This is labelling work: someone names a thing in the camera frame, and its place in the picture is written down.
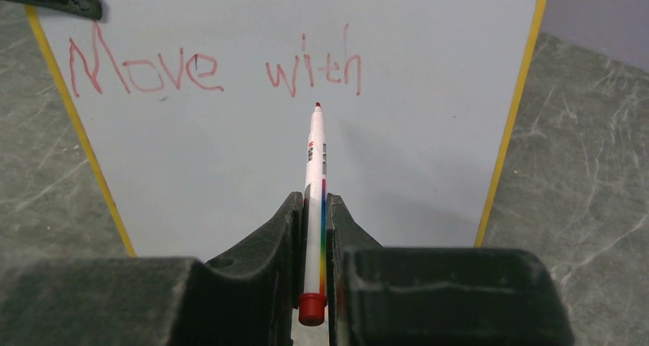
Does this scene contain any yellow framed whiteboard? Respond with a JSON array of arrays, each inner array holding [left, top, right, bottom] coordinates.
[[27, 0, 546, 260]]

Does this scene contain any white red-ended marker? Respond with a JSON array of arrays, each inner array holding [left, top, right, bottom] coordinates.
[[298, 103, 328, 327]]

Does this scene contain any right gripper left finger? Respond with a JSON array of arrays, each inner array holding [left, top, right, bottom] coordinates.
[[1, 192, 303, 345]]

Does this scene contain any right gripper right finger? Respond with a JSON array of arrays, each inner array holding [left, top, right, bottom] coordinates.
[[327, 194, 576, 345]]

